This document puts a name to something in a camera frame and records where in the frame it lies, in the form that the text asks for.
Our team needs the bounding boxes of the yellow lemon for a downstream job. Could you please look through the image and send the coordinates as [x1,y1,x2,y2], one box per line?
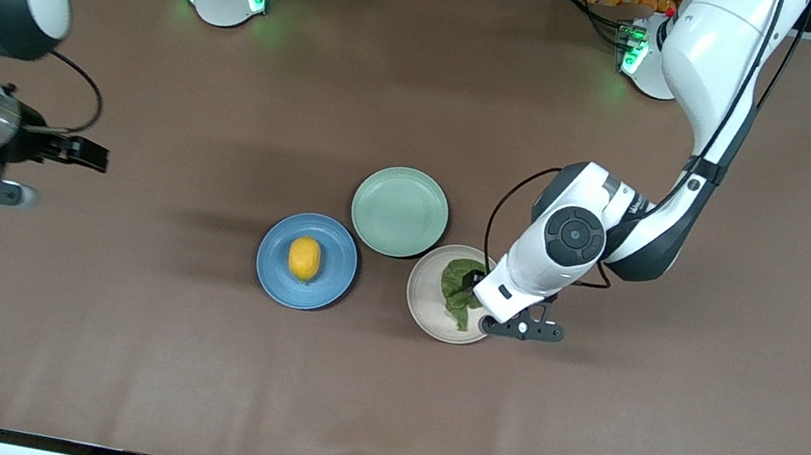
[284,233,325,285]

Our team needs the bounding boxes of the beige plate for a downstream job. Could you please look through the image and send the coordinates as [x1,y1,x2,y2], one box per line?
[399,238,509,352]

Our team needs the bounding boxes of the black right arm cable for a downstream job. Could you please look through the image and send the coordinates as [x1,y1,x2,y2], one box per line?
[0,39,112,140]

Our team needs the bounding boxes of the green plate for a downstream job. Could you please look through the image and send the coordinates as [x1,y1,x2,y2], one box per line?
[344,159,457,266]

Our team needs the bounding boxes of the green lettuce leaf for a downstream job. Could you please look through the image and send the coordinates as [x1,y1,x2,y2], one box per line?
[432,255,493,336]

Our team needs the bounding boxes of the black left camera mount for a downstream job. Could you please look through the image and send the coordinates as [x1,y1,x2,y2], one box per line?
[478,292,571,348]

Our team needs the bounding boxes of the black base cables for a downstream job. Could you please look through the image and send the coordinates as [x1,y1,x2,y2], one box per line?
[556,0,634,48]

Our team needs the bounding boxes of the brown table cover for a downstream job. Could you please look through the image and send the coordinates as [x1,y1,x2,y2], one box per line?
[0,0,811,455]

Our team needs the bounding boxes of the blue plate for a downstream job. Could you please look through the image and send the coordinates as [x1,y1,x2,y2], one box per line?
[249,205,366,319]

